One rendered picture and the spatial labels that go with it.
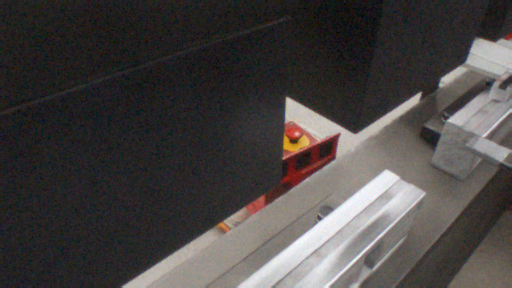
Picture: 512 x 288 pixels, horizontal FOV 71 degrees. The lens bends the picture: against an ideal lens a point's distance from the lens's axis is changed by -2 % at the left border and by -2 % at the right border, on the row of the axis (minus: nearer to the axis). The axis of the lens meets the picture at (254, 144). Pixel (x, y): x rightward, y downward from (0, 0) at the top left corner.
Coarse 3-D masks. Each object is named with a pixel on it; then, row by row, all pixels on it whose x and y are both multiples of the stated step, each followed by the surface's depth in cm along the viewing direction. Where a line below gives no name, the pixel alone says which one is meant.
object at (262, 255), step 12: (324, 204) 52; (336, 204) 52; (312, 216) 50; (288, 228) 49; (300, 228) 49; (276, 240) 47; (288, 240) 47; (252, 252) 46; (264, 252) 46; (276, 252) 46; (240, 264) 44; (252, 264) 44; (264, 264) 44; (228, 276) 43; (240, 276) 43
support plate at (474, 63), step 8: (504, 40) 76; (472, 56) 69; (464, 64) 67; (472, 64) 66; (480, 64) 66; (488, 64) 67; (480, 72) 66; (488, 72) 65; (496, 72) 64; (504, 72) 64
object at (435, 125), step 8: (480, 80) 82; (472, 88) 78; (480, 88) 79; (464, 96) 76; (472, 96) 76; (456, 104) 73; (464, 104) 73; (440, 112) 71; (456, 112) 71; (432, 120) 69; (440, 120) 69; (424, 128) 68; (432, 128) 67; (440, 128) 67; (424, 136) 69; (432, 136) 67; (440, 136) 66
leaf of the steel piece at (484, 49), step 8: (480, 40) 75; (472, 48) 72; (480, 48) 72; (488, 48) 72; (496, 48) 72; (504, 48) 72; (480, 56) 69; (488, 56) 69; (496, 56) 69; (504, 56) 69; (496, 64) 67; (504, 64) 66
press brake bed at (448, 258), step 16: (496, 192) 81; (480, 208) 73; (496, 208) 114; (464, 224) 66; (480, 224) 97; (448, 240) 61; (464, 240) 85; (480, 240) 141; (432, 256) 56; (448, 256) 75; (464, 256) 118; (416, 272) 52; (432, 272) 69; (448, 272) 102
